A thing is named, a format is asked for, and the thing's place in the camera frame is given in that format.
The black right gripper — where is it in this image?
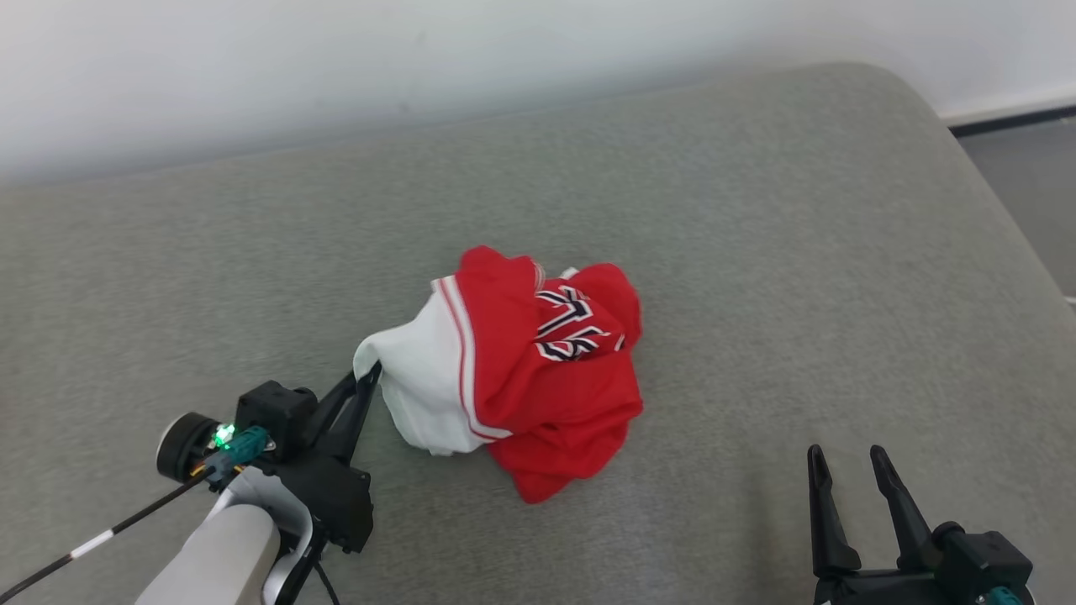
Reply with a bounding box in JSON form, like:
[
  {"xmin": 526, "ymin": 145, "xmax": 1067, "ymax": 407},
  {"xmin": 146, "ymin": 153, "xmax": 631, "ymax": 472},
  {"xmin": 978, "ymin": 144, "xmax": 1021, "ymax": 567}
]
[{"xmin": 806, "ymin": 445, "xmax": 952, "ymax": 605}]

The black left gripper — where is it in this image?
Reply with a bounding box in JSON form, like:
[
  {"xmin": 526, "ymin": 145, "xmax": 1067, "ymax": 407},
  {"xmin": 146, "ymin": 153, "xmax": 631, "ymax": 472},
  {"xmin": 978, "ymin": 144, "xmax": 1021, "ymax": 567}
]
[{"xmin": 280, "ymin": 360, "xmax": 384, "ymax": 555}]

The red numbered basketball jersey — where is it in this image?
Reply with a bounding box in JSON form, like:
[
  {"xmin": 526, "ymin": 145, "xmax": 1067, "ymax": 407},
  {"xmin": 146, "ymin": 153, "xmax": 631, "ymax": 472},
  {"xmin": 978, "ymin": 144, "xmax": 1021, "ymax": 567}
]
[{"xmin": 352, "ymin": 245, "xmax": 645, "ymax": 506}]

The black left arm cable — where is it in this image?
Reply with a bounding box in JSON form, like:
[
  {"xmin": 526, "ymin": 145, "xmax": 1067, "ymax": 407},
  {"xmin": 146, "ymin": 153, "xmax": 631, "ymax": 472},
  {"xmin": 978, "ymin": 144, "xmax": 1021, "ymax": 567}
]
[{"xmin": 0, "ymin": 471, "xmax": 213, "ymax": 602}]

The wall baseboard strip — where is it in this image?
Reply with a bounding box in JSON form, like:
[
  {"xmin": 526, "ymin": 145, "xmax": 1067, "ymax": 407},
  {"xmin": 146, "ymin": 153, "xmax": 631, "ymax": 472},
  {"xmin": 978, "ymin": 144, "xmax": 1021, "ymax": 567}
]
[{"xmin": 946, "ymin": 82, "xmax": 1076, "ymax": 138}]

